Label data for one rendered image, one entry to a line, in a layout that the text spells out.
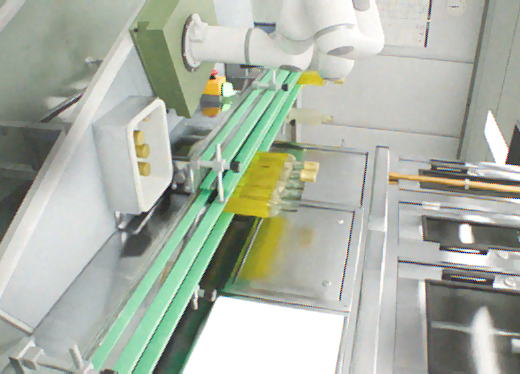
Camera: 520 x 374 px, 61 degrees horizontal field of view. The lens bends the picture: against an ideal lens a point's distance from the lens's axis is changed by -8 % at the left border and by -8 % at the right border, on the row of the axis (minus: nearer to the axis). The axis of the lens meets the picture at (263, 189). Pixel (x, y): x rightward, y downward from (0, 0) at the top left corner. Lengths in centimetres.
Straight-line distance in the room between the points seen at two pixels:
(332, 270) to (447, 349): 36
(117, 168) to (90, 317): 32
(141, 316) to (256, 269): 43
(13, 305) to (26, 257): 9
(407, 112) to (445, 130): 67
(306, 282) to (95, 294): 54
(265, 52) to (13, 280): 75
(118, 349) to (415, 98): 680
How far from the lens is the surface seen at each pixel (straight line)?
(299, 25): 96
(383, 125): 756
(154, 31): 113
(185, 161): 121
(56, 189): 95
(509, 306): 137
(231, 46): 119
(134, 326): 94
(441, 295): 133
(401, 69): 725
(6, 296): 90
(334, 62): 115
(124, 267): 104
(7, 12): 166
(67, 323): 96
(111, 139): 102
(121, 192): 108
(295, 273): 126
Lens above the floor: 132
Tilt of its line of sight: 12 degrees down
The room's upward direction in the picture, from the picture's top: 97 degrees clockwise
